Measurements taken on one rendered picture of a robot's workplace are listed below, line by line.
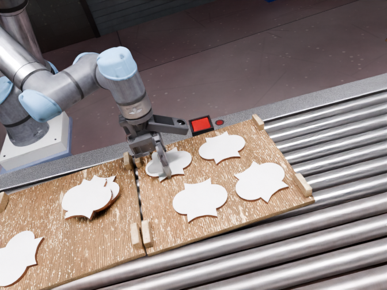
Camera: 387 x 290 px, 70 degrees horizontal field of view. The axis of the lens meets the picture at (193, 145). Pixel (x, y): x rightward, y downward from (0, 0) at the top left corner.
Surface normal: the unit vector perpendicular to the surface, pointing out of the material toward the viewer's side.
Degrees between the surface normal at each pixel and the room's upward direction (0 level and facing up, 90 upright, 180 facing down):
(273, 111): 0
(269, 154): 0
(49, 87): 39
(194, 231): 0
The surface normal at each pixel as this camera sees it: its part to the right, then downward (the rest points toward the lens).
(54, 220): -0.19, -0.72
